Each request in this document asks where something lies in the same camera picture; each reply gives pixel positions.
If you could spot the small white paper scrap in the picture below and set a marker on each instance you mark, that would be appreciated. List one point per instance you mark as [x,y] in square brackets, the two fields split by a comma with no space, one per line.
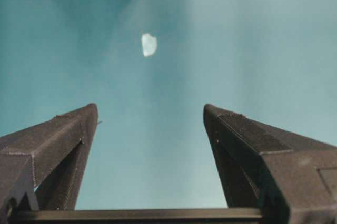
[149,45]

